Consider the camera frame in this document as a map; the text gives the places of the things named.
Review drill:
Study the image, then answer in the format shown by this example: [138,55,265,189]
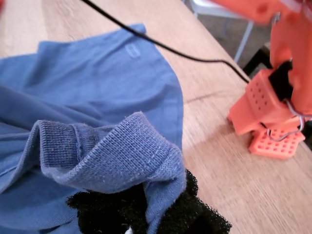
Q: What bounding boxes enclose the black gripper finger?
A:
[65,191,149,234]
[158,169,232,234]

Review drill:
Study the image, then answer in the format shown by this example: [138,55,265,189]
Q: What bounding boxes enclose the blue printed T-shirt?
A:
[0,23,187,234]

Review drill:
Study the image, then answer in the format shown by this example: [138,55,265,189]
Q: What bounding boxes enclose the black table clamp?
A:
[243,43,272,76]

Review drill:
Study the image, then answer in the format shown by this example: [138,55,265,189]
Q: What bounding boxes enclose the white red servo wires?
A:
[267,99,308,142]

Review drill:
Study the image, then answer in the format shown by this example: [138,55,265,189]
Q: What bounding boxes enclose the black camera cable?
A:
[81,0,252,83]

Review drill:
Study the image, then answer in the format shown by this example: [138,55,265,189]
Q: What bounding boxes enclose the white metal chair frame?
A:
[182,0,255,64]

